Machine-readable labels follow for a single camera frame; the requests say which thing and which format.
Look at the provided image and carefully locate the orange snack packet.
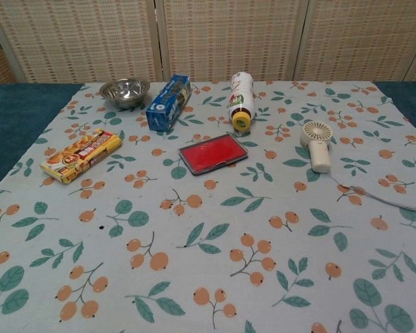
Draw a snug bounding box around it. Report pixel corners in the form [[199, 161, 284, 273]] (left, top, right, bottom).
[[40, 128, 122, 185]]

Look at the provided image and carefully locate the floral print tablecloth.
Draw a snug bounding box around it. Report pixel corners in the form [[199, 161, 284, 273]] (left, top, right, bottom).
[[0, 81, 416, 333]]

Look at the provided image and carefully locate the blue snack box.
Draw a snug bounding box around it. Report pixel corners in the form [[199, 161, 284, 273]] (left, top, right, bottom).
[[145, 74, 193, 132]]

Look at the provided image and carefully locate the small white handheld fan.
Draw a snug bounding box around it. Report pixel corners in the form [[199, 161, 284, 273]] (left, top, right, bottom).
[[299, 120, 333, 173]]

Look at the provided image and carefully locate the white bottle yellow cap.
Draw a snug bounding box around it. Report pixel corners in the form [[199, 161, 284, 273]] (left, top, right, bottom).
[[228, 71, 256, 132]]

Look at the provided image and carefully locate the stainless steel bowl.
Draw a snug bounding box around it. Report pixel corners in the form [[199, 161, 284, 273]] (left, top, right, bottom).
[[99, 78, 151, 109]]

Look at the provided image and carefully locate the red ink pad case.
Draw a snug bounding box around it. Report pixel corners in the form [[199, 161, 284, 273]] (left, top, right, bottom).
[[178, 132, 249, 176]]

